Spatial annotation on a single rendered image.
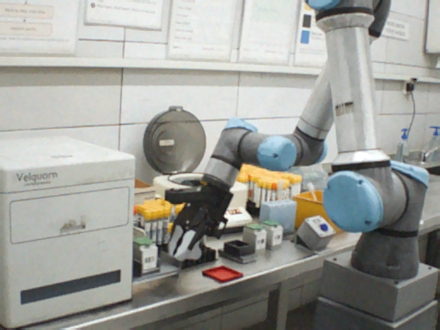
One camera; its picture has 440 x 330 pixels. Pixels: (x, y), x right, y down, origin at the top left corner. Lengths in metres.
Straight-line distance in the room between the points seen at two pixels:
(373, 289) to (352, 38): 0.50
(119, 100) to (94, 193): 0.81
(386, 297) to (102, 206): 0.59
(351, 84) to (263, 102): 1.23
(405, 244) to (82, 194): 0.65
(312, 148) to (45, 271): 0.65
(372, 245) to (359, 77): 0.35
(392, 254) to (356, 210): 0.19
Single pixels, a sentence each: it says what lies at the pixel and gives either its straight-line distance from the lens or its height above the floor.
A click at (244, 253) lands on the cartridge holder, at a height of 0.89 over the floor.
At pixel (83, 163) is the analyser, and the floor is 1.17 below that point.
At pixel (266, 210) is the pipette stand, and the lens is 1.68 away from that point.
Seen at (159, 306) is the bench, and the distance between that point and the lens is 1.24.
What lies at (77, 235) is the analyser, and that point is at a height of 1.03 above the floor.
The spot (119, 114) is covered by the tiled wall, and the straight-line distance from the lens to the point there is 1.91.
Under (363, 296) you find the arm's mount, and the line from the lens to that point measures 1.28.
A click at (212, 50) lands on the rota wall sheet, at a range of 2.13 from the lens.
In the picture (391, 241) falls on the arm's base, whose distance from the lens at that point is 1.27.
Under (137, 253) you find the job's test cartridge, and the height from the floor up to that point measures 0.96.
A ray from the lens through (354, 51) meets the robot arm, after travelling 1.16.
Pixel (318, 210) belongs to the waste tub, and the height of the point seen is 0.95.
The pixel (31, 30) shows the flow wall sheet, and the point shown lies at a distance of 1.73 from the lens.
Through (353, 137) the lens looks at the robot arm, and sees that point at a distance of 1.14.
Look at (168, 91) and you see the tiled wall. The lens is 2.02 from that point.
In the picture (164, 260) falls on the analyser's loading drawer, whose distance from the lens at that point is 1.35.
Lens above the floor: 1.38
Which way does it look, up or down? 11 degrees down
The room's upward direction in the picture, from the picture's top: 4 degrees clockwise
